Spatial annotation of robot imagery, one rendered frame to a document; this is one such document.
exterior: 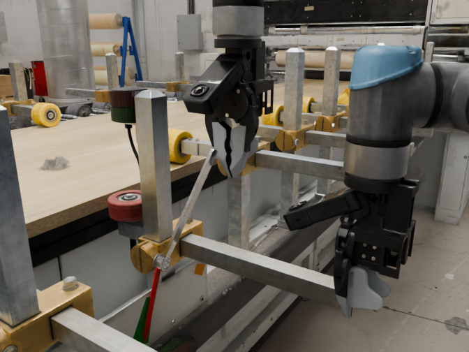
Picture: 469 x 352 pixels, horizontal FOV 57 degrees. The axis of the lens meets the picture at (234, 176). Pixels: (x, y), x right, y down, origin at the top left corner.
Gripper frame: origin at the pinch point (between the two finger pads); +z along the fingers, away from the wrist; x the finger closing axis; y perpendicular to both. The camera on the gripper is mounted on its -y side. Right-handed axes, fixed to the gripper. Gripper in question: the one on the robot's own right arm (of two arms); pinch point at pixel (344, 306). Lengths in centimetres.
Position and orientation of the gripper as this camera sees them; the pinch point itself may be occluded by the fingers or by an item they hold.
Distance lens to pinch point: 65.1
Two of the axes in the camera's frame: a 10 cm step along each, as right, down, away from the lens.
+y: 8.3, 1.7, -5.2
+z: 0.0, 9.5, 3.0
